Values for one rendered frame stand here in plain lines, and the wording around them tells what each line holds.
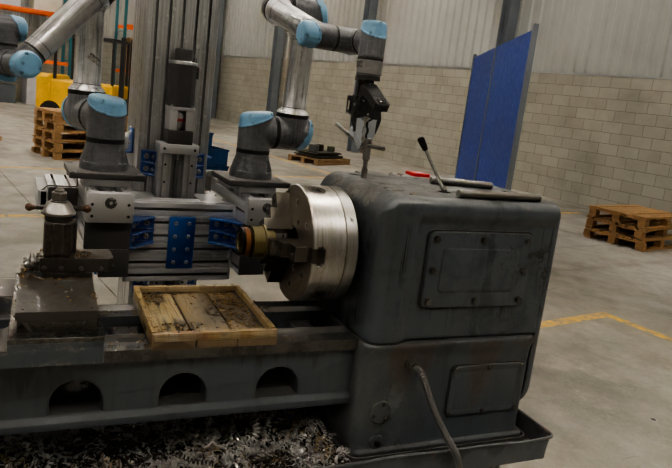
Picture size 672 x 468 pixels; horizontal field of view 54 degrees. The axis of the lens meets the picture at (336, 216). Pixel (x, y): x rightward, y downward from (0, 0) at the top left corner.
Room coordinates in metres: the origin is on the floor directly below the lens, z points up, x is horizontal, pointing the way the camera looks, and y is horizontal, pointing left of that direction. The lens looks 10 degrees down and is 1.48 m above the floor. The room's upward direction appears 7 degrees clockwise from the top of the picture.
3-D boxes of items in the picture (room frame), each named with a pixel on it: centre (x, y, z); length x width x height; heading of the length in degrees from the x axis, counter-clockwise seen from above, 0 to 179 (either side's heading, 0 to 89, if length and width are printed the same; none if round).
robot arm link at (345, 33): (2.02, 0.02, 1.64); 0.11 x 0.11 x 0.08; 30
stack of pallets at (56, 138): (10.49, 4.22, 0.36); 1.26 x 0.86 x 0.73; 137
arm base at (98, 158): (2.07, 0.76, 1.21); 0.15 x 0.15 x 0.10
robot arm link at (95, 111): (2.08, 0.76, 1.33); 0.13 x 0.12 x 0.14; 49
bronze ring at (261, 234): (1.67, 0.20, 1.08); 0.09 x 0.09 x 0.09; 25
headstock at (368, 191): (1.92, -0.29, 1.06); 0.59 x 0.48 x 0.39; 115
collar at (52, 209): (1.54, 0.67, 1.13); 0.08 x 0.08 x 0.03
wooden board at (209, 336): (1.62, 0.32, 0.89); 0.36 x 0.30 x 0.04; 25
